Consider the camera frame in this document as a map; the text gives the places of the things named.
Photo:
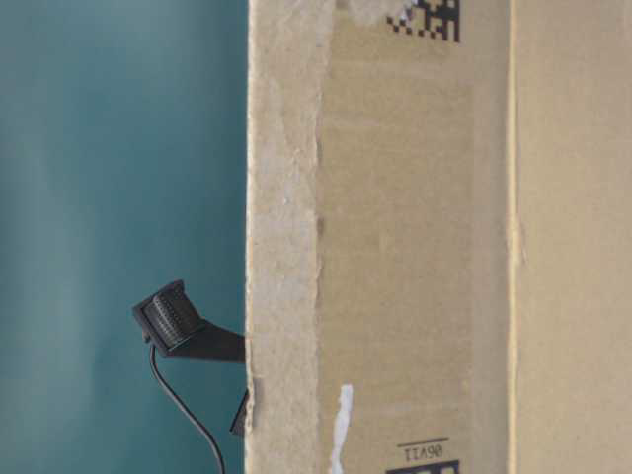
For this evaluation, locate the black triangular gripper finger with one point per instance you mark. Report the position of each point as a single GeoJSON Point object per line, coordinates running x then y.
{"type": "Point", "coordinates": [171, 323]}

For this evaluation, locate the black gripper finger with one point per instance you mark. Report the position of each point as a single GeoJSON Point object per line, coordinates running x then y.
{"type": "Point", "coordinates": [238, 424]}

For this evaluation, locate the brown cardboard box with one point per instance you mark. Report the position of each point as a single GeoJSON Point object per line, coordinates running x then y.
{"type": "Point", "coordinates": [439, 237]}

